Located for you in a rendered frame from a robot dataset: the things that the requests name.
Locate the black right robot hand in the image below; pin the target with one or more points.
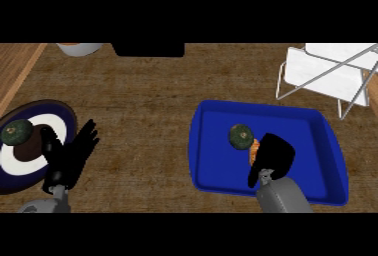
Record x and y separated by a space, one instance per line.
275 156

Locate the brown wooden board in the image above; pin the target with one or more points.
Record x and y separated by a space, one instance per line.
16 68

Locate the pale grey round container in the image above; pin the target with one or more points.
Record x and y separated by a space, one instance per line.
79 48

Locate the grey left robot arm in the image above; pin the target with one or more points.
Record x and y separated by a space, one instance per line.
47 201

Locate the black rectangular appliance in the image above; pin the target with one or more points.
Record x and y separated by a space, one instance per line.
149 49

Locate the blue and white round plate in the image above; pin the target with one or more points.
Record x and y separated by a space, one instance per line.
50 123

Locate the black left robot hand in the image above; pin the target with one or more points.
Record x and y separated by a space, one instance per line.
69 156

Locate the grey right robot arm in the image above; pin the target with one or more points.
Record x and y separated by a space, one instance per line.
283 195

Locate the dark green round vegetable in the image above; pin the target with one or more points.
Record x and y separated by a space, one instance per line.
242 136
17 132

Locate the blue rectangular tray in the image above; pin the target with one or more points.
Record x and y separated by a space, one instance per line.
237 166

